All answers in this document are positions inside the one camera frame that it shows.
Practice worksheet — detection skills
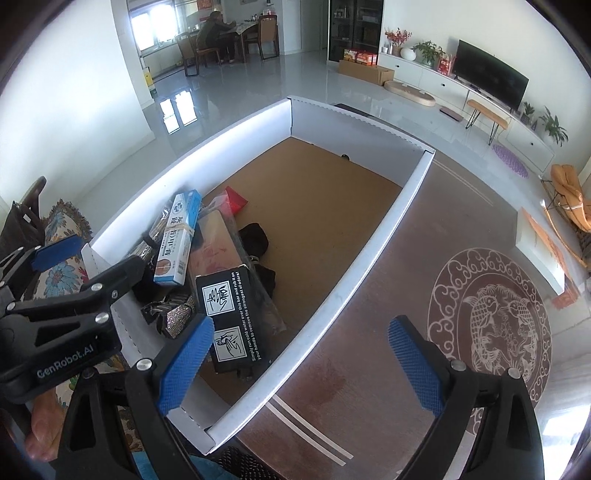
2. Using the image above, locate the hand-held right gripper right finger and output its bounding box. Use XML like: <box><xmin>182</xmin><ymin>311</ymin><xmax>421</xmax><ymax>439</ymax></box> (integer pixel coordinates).
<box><xmin>388</xmin><ymin>315</ymin><xmax>546</xmax><ymax>480</ymax></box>

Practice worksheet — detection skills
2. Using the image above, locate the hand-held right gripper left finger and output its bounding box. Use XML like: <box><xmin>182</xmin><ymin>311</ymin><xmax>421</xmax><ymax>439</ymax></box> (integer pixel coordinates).
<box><xmin>55</xmin><ymin>315</ymin><xmax>215</xmax><ymax>480</ymax></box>

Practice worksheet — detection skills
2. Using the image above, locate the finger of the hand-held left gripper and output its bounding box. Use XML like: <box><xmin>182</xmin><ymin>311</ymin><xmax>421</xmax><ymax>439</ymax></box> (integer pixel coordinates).
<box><xmin>0</xmin><ymin>234</ymin><xmax>82</xmax><ymax>301</ymax></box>
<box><xmin>9</xmin><ymin>255</ymin><xmax>151</xmax><ymax>358</ymax></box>

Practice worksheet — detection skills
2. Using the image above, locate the rhinestone hair bow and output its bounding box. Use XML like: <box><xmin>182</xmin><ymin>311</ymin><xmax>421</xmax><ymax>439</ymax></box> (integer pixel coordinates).
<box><xmin>141</xmin><ymin>295</ymin><xmax>199</xmax><ymax>340</ymax></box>

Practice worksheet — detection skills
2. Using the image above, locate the black rectangular box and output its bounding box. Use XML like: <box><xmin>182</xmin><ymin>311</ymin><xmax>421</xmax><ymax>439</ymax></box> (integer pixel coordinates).
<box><xmin>194</xmin><ymin>264</ymin><xmax>269</xmax><ymax>374</ymax></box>

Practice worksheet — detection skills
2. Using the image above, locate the blue white ointment box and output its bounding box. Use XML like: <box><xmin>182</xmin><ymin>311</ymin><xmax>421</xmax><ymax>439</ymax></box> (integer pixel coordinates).
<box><xmin>153</xmin><ymin>190</ymin><xmax>204</xmax><ymax>284</ymax></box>

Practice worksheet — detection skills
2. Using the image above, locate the bag of cotton swabs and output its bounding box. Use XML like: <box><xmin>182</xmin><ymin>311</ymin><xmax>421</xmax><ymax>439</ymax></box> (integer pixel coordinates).
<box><xmin>145</xmin><ymin>208</ymin><xmax>178</xmax><ymax>247</ymax></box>

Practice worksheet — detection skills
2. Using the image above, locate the bagged phone case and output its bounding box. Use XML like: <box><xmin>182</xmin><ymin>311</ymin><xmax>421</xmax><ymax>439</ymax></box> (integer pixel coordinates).
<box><xmin>187</xmin><ymin>210</ymin><xmax>287</xmax><ymax>335</ymax></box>

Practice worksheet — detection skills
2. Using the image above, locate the black fuzzy hair tie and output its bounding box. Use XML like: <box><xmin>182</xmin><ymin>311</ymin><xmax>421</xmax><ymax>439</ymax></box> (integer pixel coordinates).
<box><xmin>238</xmin><ymin>223</ymin><xmax>269</xmax><ymax>257</ymax></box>

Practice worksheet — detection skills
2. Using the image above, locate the white cardboard box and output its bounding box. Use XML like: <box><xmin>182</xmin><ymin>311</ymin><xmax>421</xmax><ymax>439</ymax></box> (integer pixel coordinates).
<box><xmin>81</xmin><ymin>95</ymin><xmax>436</xmax><ymax>455</ymax></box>

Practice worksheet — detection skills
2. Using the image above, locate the person's left hand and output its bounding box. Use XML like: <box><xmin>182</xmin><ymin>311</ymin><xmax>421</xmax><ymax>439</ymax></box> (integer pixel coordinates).
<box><xmin>25</xmin><ymin>388</ymin><xmax>63</xmax><ymax>462</ymax></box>

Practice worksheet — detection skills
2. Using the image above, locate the blue floral cushion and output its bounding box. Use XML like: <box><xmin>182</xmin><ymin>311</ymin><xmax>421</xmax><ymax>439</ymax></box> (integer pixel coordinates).
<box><xmin>32</xmin><ymin>198</ymin><xmax>139</xmax><ymax>480</ymax></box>

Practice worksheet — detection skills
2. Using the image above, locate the dark wooden armchair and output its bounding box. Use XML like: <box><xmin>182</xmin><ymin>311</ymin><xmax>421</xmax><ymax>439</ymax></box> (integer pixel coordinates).
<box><xmin>0</xmin><ymin>175</ymin><xmax>47</xmax><ymax>278</ymax></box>

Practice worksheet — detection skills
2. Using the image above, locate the white flat box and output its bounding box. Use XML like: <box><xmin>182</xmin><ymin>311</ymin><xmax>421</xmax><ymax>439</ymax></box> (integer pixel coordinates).
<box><xmin>515</xmin><ymin>208</ymin><xmax>571</xmax><ymax>296</ymax></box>

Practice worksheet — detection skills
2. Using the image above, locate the purple floor mat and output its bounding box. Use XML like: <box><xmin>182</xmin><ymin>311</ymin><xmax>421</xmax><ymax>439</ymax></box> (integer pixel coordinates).
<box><xmin>492</xmin><ymin>144</ymin><xmax>529</xmax><ymax>178</ymax></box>

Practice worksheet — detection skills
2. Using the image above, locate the orange rocking chair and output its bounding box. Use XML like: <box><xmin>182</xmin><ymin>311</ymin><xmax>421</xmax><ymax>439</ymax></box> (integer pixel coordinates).
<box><xmin>540</xmin><ymin>164</ymin><xmax>591</xmax><ymax>268</ymax></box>

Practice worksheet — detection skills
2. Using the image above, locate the wooden dining chair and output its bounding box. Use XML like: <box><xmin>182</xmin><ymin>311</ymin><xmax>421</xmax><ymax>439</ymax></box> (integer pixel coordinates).
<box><xmin>175</xmin><ymin>34</ymin><xmax>208</xmax><ymax>77</ymax></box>
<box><xmin>245</xmin><ymin>15</ymin><xmax>280</xmax><ymax>61</ymax></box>

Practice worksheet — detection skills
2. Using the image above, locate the wooden stool with metal legs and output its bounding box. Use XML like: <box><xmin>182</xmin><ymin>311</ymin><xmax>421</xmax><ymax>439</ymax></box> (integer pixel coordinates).
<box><xmin>465</xmin><ymin>99</ymin><xmax>509</xmax><ymax>147</ymax></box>

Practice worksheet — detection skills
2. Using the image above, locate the round wooden board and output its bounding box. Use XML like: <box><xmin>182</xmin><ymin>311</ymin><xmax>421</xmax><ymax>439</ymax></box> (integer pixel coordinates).
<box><xmin>384</xmin><ymin>80</ymin><xmax>437</xmax><ymax>108</ymax></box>

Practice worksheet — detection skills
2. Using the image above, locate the large plant in white pot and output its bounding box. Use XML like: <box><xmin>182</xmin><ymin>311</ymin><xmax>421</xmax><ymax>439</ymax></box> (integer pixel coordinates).
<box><xmin>538</xmin><ymin>107</ymin><xmax>568</xmax><ymax>147</ymax></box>

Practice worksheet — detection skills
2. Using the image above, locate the white television cabinet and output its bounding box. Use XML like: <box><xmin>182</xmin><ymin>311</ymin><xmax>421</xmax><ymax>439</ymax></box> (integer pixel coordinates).
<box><xmin>376</xmin><ymin>53</ymin><xmax>555</xmax><ymax>174</ymax></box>

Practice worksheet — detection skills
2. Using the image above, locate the dining table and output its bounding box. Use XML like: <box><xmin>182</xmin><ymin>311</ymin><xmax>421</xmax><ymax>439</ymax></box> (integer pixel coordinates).
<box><xmin>231</xmin><ymin>23</ymin><xmax>259</xmax><ymax>47</ymax></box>

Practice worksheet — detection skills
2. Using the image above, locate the brown cardboard carton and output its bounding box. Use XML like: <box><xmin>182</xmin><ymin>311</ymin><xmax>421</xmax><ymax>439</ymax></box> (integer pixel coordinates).
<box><xmin>338</xmin><ymin>60</ymin><xmax>395</xmax><ymax>87</ymax></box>

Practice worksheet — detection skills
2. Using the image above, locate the black television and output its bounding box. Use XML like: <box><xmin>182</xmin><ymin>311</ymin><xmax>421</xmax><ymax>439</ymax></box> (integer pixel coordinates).
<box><xmin>451</xmin><ymin>39</ymin><xmax>530</xmax><ymax>112</ymax></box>

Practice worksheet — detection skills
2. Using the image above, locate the green potted plant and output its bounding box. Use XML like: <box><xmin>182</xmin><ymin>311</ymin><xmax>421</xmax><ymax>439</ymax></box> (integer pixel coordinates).
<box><xmin>412</xmin><ymin>41</ymin><xmax>444</xmax><ymax>68</ymax></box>

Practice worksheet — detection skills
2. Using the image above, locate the red flower arrangement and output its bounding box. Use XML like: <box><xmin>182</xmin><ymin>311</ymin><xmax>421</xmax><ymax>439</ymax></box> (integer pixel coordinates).
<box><xmin>384</xmin><ymin>28</ymin><xmax>413</xmax><ymax>56</ymax></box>

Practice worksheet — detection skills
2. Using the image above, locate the dark display cabinet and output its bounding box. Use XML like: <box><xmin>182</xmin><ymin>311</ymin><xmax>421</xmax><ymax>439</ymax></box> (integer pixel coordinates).
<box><xmin>328</xmin><ymin>0</ymin><xmax>385</xmax><ymax>63</ymax></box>

